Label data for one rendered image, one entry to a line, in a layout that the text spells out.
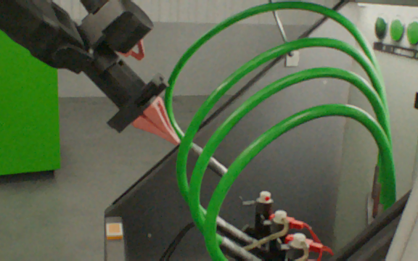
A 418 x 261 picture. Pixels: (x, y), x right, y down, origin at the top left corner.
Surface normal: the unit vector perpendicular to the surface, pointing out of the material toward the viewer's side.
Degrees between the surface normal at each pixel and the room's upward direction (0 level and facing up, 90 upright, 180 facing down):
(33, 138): 90
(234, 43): 90
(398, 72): 90
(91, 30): 64
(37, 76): 90
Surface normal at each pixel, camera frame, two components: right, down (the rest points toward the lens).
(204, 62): 0.30, 0.26
